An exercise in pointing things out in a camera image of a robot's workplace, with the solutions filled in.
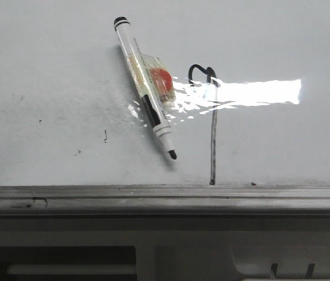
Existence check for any white black whiteboard marker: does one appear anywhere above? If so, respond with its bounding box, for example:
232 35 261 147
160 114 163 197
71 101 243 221
114 16 177 160

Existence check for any grey metal whiteboard tray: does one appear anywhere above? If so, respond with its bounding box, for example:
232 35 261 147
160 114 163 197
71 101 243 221
0 184 330 216

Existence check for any red round magnet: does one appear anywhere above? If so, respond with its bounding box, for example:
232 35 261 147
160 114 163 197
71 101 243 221
150 68 173 95

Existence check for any white whiteboard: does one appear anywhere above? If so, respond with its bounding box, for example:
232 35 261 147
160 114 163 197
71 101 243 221
0 1 330 186

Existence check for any white plastic housing below tray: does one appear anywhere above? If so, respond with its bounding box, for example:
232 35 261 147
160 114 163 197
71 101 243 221
0 216 330 280

